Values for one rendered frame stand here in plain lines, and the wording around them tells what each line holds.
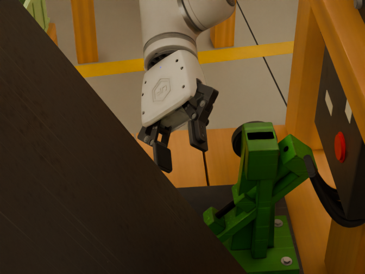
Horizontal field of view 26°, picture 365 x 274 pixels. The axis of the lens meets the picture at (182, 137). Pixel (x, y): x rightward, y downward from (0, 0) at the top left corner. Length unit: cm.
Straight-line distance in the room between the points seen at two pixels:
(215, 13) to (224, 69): 216
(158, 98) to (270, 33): 248
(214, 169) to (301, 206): 19
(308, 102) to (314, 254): 31
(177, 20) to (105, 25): 246
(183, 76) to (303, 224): 49
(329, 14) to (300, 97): 74
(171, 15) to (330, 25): 43
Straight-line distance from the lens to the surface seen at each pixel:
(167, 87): 116
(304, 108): 159
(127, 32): 361
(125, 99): 322
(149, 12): 125
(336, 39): 82
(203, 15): 122
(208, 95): 112
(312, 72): 154
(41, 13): 214
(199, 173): 160
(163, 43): 120
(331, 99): 91
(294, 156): 126
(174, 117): 116
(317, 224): 152
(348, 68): 78
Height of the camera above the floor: 198
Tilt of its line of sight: 41 degrees down
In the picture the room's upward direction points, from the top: straight up
